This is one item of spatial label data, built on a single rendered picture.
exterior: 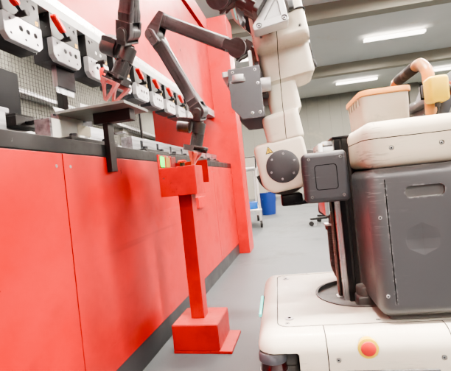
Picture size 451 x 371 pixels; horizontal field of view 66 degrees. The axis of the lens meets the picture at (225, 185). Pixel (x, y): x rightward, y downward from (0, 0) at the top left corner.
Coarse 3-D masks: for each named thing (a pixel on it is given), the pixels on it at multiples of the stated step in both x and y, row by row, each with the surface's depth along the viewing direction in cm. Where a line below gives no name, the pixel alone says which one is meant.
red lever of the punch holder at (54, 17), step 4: (52, 16) 116; (56, 16) 116; (52, 20) 117; (56, 20) 117; (56, 24) 118; (60, 24) 118; (60, 28) 119; (64, 28) 120; (60, 32) 120; (64, 32) 120; (64, 36) 121; (68, 36) 122; (60, 40) 123; (64, 40) 122; (68, 40) 122
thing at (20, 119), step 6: (6, 114) 131; (12, 114) 130; (18, 114) 131; (6, 120) 129; (12, 120) 128; (18, 120) 129; (24, 120) 132; (30, 120) 135; (12, 126) 129; (18, 126) 130; (24, 126) 132; (30, 126) 135
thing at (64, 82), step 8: (56, 72) 124; (64, 72) 128; (72, 72) 133; (56, 80) 124; (64, 80) 128; (72, 80) 133; (56, 88) 125; (64, 88) 128; (72, 88) 132; (72, 96) 133
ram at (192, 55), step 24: (72, 0) 133; (96, 0) 149; (144, 0) 200; (168, 0) 240; (72, 24) 131; (96, 24) 147; (144, 24) 197; (144, 48) 194; (192, 48) 287; (144, 72) 190; (168, 72) 226; (192, 72) 280
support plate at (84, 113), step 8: (104, 104) 116; (112, 104) 115; (120, 104) 116; (128, 104) 117; (56, 112) 120; (64, 112) 119; (72, 112) 120; (80, 112) 121; (88, 112) 122; (96, 112) 123; (136, 112) 130; (144, 112) 131; (80, 120) 134; (88, 120) 135
